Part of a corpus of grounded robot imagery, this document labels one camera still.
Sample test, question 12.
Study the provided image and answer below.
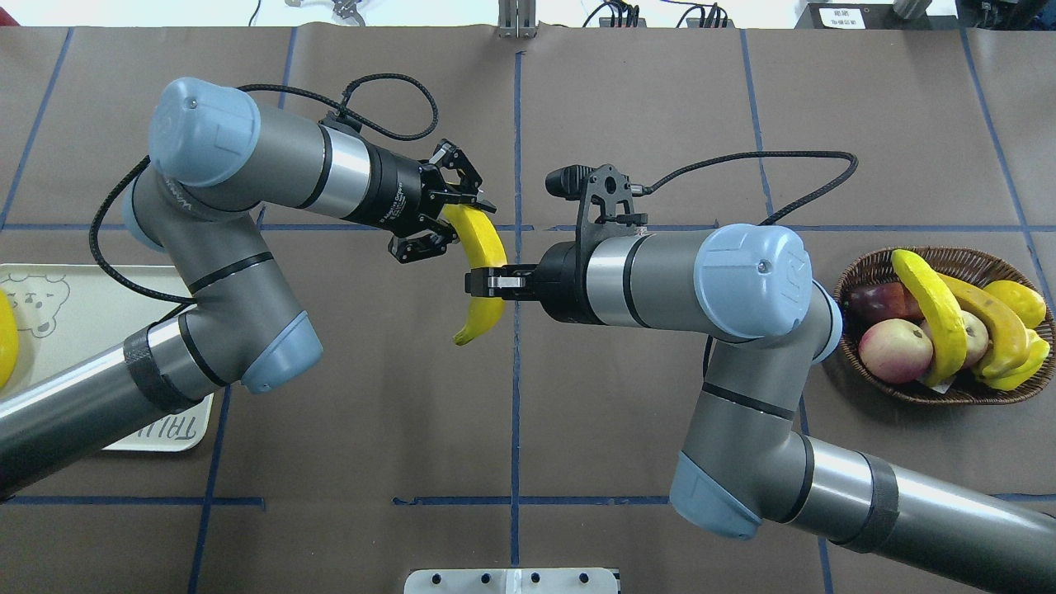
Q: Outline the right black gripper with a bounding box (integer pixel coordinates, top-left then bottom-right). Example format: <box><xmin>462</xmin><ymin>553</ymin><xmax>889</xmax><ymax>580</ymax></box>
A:
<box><xmin>464</xmin><ymin>242</ymin><xmax>602</xmax><ymax>324</ymax></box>

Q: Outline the black label box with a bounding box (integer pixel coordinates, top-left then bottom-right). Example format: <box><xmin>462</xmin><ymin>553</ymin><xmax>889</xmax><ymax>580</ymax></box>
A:
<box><xmin>794</xmin><ymin>2</ymin><xmax>909</xmax><ymax>31</ymax></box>

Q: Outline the yellow banana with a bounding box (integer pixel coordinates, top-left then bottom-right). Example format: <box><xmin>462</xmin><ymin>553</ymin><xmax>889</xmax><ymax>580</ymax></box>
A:
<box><xmin>890</xmin><ymin>248</ymin><xmax>969</xmax><ymax>388</ymax></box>
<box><xmin>983</xmin><ymin>280</ymin><xmax>1051</xmax><ymax>391</ymax></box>
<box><xmin>939</xmin><ymin>274</ymin><xmax>1030</xmax><ymax>380</ymax></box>

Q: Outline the aluminium frame post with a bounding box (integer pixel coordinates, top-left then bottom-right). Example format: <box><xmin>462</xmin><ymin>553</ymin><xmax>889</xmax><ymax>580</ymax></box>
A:
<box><xmin>497</xmin><ymin>0</ymin><xmax>538</xmax><ymax>39</ymax></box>

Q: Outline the yellow banana moved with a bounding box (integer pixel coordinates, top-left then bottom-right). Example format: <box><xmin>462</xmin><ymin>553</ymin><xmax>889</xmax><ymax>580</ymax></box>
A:
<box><xmin>0</xmin><ymin>295</ymin><xmax>20</xmax><ymax>388</ymax></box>
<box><xmin>444</xmin><ymin>203</ymin><xmax>509</xmax><ymax>347</ymax></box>

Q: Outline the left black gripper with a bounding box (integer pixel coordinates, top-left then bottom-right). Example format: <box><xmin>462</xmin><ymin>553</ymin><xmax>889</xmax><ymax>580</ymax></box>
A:
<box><xmin>363</xmin><ymin>140</ymin><xmax>497</xmax><ymax>264</ymax></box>

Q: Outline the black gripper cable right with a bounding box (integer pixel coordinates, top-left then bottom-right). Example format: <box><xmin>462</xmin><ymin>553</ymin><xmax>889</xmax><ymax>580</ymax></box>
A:
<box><xmin>639</xmin><ymin>150</ymin><xmax>859</xmax><ymax>228</ymax></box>

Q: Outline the white garlic bulb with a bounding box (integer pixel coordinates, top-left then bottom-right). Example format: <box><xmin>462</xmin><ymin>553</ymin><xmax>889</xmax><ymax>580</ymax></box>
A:
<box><xmin>961</xmin><ymin>309</ymin><xmax>991</xmax><ymax>370</ymax></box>

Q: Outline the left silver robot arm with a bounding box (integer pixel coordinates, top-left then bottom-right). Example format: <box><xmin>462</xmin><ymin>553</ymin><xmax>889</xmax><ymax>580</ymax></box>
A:
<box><xmin>1</xmin><ymin>78</ymin><xmax>495</xmax><ymax>499</ymax></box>

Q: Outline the yellow banana back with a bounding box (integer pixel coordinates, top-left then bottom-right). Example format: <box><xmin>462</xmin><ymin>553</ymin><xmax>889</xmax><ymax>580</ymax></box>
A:
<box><xmin>983</xmin><ymin>280</ymin><xmax>1051</xmax><ymax>391</ymax></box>

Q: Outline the yellow banana front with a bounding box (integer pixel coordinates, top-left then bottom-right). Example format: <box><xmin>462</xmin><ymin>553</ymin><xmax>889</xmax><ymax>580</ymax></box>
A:
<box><xmin>890</xmin><ymin>248</ymin><xmax>969</xmax><ymax>388</ymax></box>

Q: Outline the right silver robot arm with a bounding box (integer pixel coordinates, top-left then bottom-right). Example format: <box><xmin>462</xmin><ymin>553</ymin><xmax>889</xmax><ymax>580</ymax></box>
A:
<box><xmin>465</xmin><ymin>224</ymin><xmax>1055</xmax><ymax>593</ymax></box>

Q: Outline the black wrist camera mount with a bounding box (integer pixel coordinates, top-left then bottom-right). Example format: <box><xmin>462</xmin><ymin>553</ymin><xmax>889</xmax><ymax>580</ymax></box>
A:
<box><xmin>544</xmin><ymin>164</ymin><xmax>648</xmax><ymax>252</ymax></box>

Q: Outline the woven wicker basket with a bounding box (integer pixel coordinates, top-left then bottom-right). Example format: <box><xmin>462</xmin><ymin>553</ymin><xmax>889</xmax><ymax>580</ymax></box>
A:
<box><xmin>831</xmin><ymin>247</ymin><xmax>1056</xmax><ymax>407</ymax></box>

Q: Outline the white pedestal base plate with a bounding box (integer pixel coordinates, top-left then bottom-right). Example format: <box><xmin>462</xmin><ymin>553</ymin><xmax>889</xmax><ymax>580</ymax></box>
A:
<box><xmin>403</xmin><ymin>567</ymin><xmax>622</xmax><ymax>593</ymax></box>

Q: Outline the white bear tray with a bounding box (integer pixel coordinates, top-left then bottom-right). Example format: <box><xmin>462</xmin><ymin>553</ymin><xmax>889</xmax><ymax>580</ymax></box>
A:
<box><xmin>1</xmin><ymin>263</ymin><xmax>212</xmax><ymax>454</ymax></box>

